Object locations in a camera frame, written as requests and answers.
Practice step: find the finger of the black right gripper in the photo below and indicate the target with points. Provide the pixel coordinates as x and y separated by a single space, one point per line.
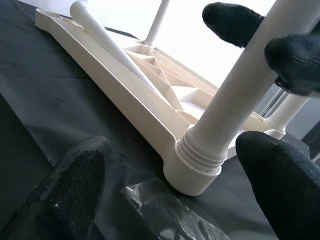
295 62
230 22

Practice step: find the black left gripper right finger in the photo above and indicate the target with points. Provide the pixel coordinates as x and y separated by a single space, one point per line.
287 195

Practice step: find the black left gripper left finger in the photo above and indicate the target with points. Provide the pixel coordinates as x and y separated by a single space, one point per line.
75 187

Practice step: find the white plastic table leg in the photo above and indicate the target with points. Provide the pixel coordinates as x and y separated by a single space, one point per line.
237 95
100 32
285 112
158 22

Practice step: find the white plastic children table top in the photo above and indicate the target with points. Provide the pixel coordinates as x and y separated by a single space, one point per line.
112 72

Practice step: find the black tablecloth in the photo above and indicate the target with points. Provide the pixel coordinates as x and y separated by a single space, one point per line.
50 100

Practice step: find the clear plastic tape patch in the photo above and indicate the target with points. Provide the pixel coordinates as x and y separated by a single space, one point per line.
175 220

